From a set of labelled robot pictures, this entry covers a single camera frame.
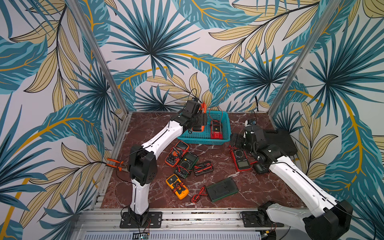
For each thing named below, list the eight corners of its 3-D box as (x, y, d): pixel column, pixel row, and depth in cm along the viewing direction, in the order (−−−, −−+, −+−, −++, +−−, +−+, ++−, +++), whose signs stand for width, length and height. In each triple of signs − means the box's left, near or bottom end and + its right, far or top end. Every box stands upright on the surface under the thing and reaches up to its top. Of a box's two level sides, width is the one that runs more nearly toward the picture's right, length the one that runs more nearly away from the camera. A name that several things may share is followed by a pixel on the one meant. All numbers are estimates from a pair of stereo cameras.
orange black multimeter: (164, 161, 95) (163, 158, 91) (180, 143, 103) (180, 139, 100) (173, 168, 92) (172, 165, 88) (189, 148, 101) (189, 145, 97)
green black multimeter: (173, 173, 90) (173, 171, 87) (187, 153, 99) (186, 150, 96) (186, 180, 87) (186, 178, 85) (198, 159, 96) (198, 156, 93)
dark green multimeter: (211, 203, 81) (212, 201, 78) (205, 188, 85) (206, 186, 82) (237, 192, 84) (239, 190, 81) (230, 178, 89) (232, 176, 86)
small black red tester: (195, 176, 89) (195, 174, 86) (192, 168, 92) (192, 165, 89) (213, 170, 91) (214, 168, 88) (210, 162, 95) (210, 159, 92)
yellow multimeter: (180, 201, 80) (180, 199, 77) (166, 182, 87) (165, 180, 83) (189, 192, 83) (189, 190, 80) (175, 175, 89) (174, 172, 86)
